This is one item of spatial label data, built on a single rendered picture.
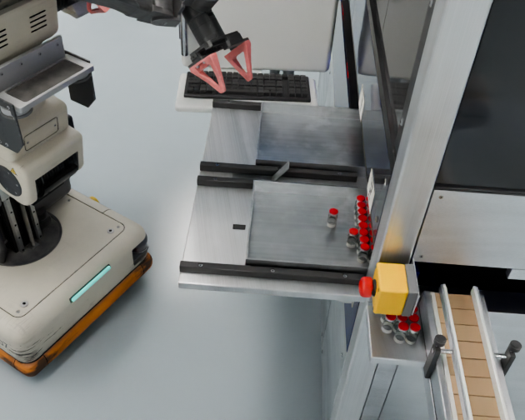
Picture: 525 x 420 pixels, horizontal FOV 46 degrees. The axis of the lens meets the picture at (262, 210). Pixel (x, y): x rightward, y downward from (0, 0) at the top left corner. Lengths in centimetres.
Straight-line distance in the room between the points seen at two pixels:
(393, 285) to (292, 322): 123
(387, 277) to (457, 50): 44
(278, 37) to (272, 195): 71
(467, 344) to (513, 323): 21
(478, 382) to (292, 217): 56
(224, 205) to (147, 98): 202
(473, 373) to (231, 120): 95
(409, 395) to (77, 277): 115
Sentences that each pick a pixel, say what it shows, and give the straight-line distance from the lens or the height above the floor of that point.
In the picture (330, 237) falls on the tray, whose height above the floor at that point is 88.
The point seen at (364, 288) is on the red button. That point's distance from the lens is 120.
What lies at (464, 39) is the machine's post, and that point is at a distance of 97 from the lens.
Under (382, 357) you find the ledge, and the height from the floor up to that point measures 88.
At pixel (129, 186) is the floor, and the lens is 291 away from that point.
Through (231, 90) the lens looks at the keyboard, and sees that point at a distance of 200.
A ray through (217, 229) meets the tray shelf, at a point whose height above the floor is 88.
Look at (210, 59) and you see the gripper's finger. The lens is 125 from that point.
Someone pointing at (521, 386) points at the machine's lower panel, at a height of 60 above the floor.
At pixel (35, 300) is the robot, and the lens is 216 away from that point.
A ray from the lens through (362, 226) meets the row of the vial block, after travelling 143.
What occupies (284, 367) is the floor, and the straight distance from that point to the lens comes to 227.
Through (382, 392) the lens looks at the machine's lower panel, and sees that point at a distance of 164.
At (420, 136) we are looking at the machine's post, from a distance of 105.
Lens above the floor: 191
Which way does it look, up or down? 44 degrees down
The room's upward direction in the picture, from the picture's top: 4 degrees clockwise
